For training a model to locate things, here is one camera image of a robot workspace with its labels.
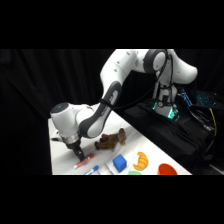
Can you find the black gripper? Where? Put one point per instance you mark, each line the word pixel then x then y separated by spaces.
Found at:
pixel 73 144

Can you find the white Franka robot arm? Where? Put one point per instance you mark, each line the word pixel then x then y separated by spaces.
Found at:
pixel 110 96

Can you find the blue pen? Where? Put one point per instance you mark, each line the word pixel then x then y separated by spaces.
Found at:
pixel 91 170

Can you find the brown plush toy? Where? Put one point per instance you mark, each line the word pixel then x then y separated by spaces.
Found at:
pixel 109 140

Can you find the blue cube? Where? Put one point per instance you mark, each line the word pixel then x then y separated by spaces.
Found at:
pixel 119 163

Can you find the green round object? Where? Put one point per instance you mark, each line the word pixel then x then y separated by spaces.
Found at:
pixel 134 173

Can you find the yellow toy croissant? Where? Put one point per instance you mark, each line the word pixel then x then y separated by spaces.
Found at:
pixel 141 161

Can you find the orange bowl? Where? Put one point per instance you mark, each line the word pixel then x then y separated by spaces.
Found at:
pixel 167 169

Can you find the black robot stand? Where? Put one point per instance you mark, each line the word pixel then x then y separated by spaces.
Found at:
pixel 166 133

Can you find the blue backlit keyboard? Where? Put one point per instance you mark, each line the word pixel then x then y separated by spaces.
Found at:
pixel 206 99

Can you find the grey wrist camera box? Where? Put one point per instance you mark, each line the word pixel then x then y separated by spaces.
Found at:
pixel 56 139

